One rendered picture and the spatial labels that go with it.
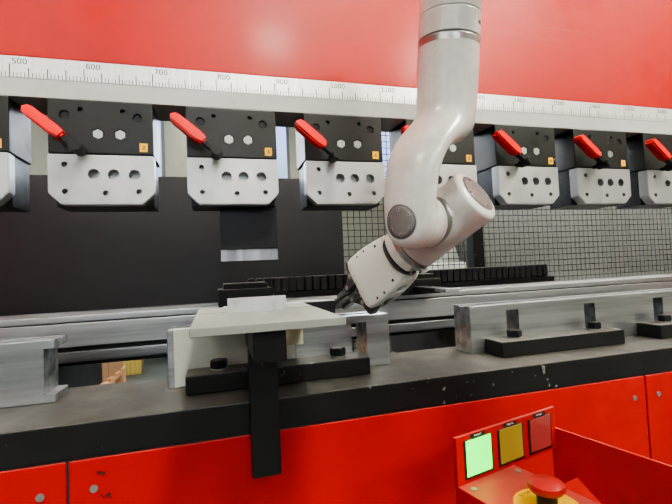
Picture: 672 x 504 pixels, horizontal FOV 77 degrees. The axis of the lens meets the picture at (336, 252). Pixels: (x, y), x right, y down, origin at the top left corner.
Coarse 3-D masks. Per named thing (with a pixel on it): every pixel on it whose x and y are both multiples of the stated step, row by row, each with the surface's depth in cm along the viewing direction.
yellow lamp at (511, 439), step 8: (520, 424) 58; (504, 432) 57; (512, 432) 57; (520, 432) 58; (504, 440) 57; (512, 440) 57; (520, 440) 58; (504, 448) 56; (512, 448) 57; (520, 448) 58; (504, 456) 56; (512, 456) 57; (520, 456) 58
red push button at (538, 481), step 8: (528, 480) 48; (536, 480) 48; (544, 480) 47; (552, 480) 47; (560, 480) 48; (536, 488) 47; (544, 488) 46; (552, 488) 46; (560, 488) 46; (536, 496) 48; (544, 496) 46; (552, 496) 46; (560, 496) 46
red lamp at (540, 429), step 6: (534, 420) 60; (540, 420) 60; (546, 420) 61; (534, 426) 60; (540, 426) 60; (546, 426) 61; (534, 432) 60; (540, 432) 60; (546, 432) 61; (534, 438) 59; (540, 438) 60; (546, 438) 61; (534, 444) 59; (540, 444) 60; (546, 444) 61; (534, 450) 59
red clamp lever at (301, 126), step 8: (296, 120) 71; (296, 128) 72; (304, 128) 71; (312, 128) 72; (304, 136) 73; (312, 136) 72; (320, 136) 72; (312, 144) 73; (320, 144) 72; (328, 152) 73; (336, 152) 72; (336, 160) 73
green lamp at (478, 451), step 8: (472, 440) 54; (480, 440) 54; (488, 440) 55; (472, 448) 54; (480, 448) 54; (488, 448) 55; (472, 456) 54; (480, 456) 54; (488, 456) 55; (472, 464) 53; (480, 464) 54; (488, 464) 55; (472, 472) 53; (480, 472) 54
